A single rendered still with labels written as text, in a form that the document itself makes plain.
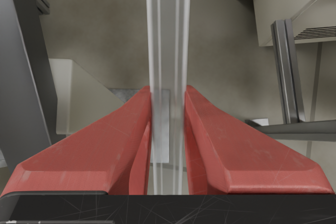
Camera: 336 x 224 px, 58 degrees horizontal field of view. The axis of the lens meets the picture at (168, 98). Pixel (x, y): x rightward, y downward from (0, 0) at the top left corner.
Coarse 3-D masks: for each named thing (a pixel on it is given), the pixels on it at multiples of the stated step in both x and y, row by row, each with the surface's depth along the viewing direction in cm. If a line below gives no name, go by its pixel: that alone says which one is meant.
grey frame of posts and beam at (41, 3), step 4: (36, 0) 97; (40, 0) 100; (44, 0) 104; (36, 4) 100; (40, 4) 100; (44, 4) 104; (48, 4) 108; (40, 8) 103; (44, 8) 103; (40, 12) 106; (44, 12) 106; (48, 12) 107; (0, 152) 68; (0, 156) 67; (0, 160) 67; (4, 160) 69; (0, 164) 67; (4, 164) 69
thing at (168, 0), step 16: (160, 0) 10; (176, 0) 10; (160, 16) 10; (176, 16) 10; (160, 32) 10; (176, 32) 10; (160, 48) 10; (176, 48) 10; (160, 64) 11; (176, 64) 11; (160, 80) 11; (176, 80) 11; (160, 96) 12; (176, 96) 12; (160, 112) 12; (176, 112) 12; (160, 128) 12; (176, 128) 12; (160, 144) 13; (176, 144) 13; (160, 160) 14; (176, 160) 14; (160, 176) 14; (176, 176) 14; (160, 192) 15; (176, 192) 15
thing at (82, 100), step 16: (64, 64) 24; (64, 80) 24; (80, 80) 26; (96, 80) 33; (64, 96) 24; (80, 96) 26; (96, 96) 33; (112, 96) 43; (128, 96) 104; (64, 112) 23; (80, 112) 26; (96, 112) 33; (64, 128) 23; (80, 128) 27
